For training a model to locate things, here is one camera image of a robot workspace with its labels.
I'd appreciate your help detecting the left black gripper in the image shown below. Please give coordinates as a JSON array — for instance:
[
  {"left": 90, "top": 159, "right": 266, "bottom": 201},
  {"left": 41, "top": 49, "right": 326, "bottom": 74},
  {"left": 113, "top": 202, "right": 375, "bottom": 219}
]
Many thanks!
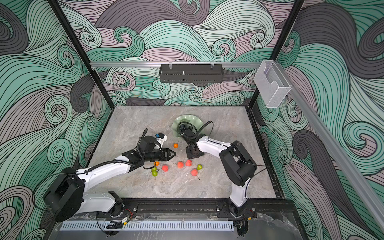
[{"left": 144, "top": 148, "right": 177, "bottom": 163}]

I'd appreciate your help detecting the pink fake peach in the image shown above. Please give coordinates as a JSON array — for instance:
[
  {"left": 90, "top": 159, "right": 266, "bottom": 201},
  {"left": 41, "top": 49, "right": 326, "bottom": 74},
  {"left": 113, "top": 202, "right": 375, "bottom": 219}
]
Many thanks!
[
  {"left": 162, "top": 165, "right": 169, "bottom": 172},
  {"left": 185, "top": 160, "right": 192, "bottom": 167},
  {"left": 191, "top": 169, "right": 200, "bottom": 179},
  {"left": 175, "top": 161, "right": 184, "bottom": 169}
]

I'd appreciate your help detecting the light green wavy fruit bowl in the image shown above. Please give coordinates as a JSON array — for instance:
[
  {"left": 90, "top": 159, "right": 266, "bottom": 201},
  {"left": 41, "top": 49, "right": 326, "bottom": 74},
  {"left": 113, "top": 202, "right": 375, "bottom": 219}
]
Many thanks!
[{"left": 171, "top": 114, "right": 203, "bottom": 138}]

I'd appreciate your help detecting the dark fake grape bunch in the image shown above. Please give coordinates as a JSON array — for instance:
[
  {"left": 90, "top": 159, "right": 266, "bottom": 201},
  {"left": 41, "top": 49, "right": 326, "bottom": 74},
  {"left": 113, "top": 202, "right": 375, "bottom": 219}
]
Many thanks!
[{"left": 177, "top": 121, "right": 197, "bottom": 137}]

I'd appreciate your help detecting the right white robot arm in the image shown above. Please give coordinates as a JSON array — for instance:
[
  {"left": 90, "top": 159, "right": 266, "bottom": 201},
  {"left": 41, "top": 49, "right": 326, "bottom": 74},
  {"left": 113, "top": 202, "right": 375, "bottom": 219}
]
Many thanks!
[{"left": 183, "top": 135, "right": 258, "bottom": 215}]

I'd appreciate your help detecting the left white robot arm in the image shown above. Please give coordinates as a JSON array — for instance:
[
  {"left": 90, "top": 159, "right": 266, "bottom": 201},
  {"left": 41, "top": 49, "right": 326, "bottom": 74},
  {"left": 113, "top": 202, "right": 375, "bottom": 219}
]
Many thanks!
[{"left": 43, "top": 148, "right": 176, "bottom": 222}]

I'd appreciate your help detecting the black perforated metal tray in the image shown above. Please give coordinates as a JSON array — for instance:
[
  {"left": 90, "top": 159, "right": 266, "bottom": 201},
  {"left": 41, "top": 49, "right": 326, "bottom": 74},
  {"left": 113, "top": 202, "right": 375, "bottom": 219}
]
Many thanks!
[{"left": 159, "top": 65, "right": 224, "bottom": 85}]

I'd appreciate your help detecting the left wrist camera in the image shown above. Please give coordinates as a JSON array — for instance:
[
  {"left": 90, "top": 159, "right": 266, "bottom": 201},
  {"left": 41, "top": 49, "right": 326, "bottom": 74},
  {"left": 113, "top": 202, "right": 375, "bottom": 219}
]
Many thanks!
[{"left": 156, "top": 133, "right": 168, "bottom": 150}]

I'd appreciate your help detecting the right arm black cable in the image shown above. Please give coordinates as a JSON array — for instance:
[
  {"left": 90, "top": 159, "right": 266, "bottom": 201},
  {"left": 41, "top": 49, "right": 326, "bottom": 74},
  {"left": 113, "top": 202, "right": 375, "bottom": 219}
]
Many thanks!
[{"left": 179, "top": 120, "right": 215, "bottom": 142}]

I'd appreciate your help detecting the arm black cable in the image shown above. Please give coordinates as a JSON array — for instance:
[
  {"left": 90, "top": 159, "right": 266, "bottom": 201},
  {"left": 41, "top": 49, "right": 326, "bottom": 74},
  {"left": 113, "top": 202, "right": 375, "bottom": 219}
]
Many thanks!
[
  {"left": 179, "top": 120, "right": 215, "bottom": 142},
  {"left": 136, "top": 128, "right": 157, "bottom": 170}
]

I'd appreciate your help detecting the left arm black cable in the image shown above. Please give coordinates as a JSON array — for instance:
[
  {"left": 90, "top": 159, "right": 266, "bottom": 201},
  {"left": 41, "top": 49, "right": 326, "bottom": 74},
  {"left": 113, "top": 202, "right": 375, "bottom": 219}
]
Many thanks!
[{"left": 136, "top": 128, "right": 157, "bottom": 170}]

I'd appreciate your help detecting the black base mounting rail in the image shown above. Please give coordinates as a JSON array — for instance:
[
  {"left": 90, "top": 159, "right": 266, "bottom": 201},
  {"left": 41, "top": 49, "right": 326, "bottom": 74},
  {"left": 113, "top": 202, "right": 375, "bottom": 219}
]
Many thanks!
[{"left": 119, "top": 198, "right": 296, "bottom": 219}]

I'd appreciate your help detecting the clear plastic wall bin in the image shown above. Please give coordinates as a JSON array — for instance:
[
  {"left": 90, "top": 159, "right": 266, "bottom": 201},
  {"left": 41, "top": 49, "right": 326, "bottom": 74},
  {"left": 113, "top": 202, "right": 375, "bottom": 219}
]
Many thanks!
[{"left": 254, "top": 60, "right": 292, "bottom": 109}]

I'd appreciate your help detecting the aluminium rail back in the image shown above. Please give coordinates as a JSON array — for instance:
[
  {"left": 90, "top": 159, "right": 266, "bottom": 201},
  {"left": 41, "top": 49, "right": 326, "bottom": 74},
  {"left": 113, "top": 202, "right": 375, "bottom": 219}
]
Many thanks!
[{"left": 90, "top": 61, "right": 261, "bottom": 69}]

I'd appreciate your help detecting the aluminium rail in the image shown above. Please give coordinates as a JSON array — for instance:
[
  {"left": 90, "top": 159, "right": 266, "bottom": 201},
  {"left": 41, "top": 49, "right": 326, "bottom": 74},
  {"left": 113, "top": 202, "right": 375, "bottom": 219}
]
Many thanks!
[
  {"left": 90, "top": 61, "right": 261, "bottom": 69},
  {"left": 276, "top": 63, "right": 384, "bottom": 230}
]

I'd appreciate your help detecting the white slotted cable duct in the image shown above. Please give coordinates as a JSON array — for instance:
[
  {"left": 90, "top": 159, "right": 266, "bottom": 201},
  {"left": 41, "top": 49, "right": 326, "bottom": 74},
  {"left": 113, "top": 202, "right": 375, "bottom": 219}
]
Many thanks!
[{"left": 60, "top": 220, "right": 235, "bottom": 232}]

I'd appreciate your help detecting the aluminium rail right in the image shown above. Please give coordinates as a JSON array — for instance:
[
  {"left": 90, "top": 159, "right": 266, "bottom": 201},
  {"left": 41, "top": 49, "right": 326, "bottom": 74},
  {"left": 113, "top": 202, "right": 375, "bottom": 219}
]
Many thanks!
[{"left": 276, "top": 63, "right": 384, "bottom": 230}]

